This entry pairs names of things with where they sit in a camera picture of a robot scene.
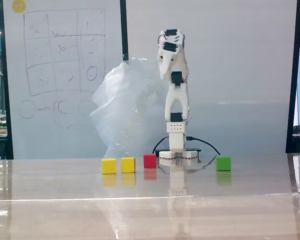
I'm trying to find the clear plastic bag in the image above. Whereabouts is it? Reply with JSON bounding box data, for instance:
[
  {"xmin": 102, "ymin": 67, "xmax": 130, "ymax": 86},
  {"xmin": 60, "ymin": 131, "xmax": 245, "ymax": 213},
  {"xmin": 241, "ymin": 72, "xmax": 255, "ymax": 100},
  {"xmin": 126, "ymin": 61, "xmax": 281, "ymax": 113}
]
[{"xmin": 89, "ymin": 56, "xmax": 171, "ymax": 161}]

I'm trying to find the green wooden cube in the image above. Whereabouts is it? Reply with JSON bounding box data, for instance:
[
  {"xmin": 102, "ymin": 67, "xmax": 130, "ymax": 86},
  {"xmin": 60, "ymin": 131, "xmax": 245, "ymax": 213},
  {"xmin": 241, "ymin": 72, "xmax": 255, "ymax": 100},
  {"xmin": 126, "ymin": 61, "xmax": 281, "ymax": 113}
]
[{"xmin": 216, "ymin": 156, "xmax": 232, "ymax": 172}]

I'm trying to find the black chair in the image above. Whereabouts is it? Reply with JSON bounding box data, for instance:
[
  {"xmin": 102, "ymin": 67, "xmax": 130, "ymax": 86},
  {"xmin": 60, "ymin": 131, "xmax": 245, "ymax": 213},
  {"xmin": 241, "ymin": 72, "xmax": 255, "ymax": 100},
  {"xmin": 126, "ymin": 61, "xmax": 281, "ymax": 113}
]
[{"xmin": 0, "ymin": 135, "xmax": 9, "ymax": 160}]

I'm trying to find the black table clamp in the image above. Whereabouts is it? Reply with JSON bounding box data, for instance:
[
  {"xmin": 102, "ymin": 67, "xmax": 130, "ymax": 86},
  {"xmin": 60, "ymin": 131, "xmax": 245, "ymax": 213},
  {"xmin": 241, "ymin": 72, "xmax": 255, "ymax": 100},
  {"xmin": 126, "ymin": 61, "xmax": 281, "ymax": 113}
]
[{"xmin": 155, "ymin": 148, "xmax": 202, "ymax": 154}]

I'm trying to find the black cable with plug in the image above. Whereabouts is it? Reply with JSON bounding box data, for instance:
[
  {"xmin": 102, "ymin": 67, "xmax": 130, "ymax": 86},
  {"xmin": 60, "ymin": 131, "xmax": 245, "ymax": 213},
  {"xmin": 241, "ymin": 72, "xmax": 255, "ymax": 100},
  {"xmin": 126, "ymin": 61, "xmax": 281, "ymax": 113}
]
[{"xmin": 185, "ymin": 136, "xmax": 221, "ymax": 157}]

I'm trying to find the red wooden cube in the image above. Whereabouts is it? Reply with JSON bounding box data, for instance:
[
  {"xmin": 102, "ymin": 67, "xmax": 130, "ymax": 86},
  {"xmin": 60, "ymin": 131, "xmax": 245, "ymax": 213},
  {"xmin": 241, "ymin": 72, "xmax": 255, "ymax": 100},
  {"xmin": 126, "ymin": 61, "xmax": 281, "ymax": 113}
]
[{"xmin": 143, "ymin": 153, "xmax": 158, "ymax": 169}]

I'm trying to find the blank white panel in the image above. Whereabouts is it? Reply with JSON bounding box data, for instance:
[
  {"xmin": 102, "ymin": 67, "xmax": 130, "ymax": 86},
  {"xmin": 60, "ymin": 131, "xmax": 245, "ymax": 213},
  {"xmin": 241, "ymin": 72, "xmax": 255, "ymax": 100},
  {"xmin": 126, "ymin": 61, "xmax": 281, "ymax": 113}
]
[{"xmin": 126, "ymin": 0, "xmax": 298, "ymax": 156}]

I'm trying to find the yellow round magnet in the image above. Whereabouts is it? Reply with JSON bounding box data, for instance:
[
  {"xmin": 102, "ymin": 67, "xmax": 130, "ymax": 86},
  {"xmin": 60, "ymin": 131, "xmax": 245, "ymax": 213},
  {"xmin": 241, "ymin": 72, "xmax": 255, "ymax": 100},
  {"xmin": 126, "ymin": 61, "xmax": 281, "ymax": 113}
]
[{"xmin": 12, "ymin": 0, "xmax": 27, "ymax": 14}]

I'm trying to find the whiteboard with grid drawing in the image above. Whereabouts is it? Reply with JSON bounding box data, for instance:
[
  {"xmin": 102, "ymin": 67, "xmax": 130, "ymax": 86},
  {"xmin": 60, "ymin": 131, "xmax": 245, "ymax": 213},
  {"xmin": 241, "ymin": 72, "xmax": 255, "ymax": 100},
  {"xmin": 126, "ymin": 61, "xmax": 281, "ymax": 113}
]
[{"xmin": 2, "ymin": 0, "xmax": 125, "ymax": 160}]

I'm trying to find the yellow wooden cube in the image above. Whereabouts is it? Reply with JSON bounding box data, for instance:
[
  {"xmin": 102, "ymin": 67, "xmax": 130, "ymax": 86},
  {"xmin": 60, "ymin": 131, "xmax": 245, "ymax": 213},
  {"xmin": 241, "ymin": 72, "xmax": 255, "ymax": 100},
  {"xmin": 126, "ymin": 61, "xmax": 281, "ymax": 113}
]
[
  {"xmin": 120, "ymin": 157, "xmax": 137, "ymax": 174},
  {"xmin": 101, "ymin": 158, "xmax": 118, "ymax": 175}
]

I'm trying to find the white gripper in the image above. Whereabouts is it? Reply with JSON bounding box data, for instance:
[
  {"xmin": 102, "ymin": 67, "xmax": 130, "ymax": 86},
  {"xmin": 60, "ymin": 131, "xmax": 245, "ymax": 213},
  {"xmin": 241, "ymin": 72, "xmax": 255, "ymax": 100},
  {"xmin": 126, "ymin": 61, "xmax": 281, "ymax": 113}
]
[{"xmin": 156, "ymin": 28, "xmax": 186, "ymax": 81}]

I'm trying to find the black frame post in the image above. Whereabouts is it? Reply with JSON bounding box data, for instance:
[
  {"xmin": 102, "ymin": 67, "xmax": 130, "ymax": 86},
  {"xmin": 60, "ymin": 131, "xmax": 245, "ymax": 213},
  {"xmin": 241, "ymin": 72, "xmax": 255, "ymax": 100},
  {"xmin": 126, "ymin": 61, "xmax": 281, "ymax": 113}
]
[
  {"xmin": 0, "ymin": 0, "xmax": 15, "ymax": 160},
  {"xmin": 285, "ymin": 0, "xmax": 300, "ymax": 154}
]

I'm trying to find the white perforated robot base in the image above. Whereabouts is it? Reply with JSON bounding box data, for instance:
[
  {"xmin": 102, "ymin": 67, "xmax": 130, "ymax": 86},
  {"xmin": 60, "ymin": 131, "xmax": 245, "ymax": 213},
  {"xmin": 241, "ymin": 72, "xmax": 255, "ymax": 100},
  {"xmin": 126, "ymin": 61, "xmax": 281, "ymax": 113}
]
[{"xmin": 158, "ymin": 149, "xmax": 199, "ymax": 162}]

